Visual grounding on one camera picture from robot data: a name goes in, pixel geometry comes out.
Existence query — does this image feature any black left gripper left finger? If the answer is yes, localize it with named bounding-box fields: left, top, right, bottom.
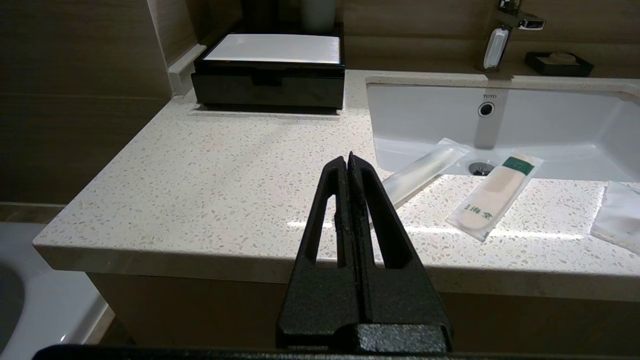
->
left=276, top=156, right=359, bottom=350

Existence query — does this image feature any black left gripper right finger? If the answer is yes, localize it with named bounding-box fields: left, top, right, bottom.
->
left=348, top=152, right=454, bottom=354

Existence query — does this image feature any translucent toothbrush packet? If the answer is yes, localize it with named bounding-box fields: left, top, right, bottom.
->
left=370, top=138, right=474, bottom=229

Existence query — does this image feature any black glossy box drawer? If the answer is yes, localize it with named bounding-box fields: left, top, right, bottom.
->
left=191, top=71, right=345, bottom=110

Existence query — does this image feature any black amenity box white top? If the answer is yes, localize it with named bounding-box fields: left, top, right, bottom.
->
left=191, top=22, right=346, bottom=110

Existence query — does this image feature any wooden vanity cabinet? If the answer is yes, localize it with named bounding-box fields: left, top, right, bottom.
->
left=85, top=272, right=640, bottom=357

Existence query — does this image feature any comb packet green band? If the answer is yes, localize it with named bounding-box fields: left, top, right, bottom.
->
left=444, top=153, right=545, bottom=243

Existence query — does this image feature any white ceramic sink basin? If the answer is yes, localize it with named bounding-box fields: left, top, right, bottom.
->
left=366, top=75, right=640, bottom=183

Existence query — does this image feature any square clear white packet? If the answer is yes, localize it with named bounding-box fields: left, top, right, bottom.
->
left=590, top=180, right=640, bottom=256

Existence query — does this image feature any white ceramic toilet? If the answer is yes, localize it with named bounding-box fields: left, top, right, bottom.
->
left=0, top=222, right=109, bottom=360

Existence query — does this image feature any chrome sink faucet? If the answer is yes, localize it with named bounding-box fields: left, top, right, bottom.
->
left=481, top=0, right=547, bottom=72

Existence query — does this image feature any black square soap dish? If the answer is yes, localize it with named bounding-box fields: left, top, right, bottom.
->
left=524, top=51, right=595, bottom=78

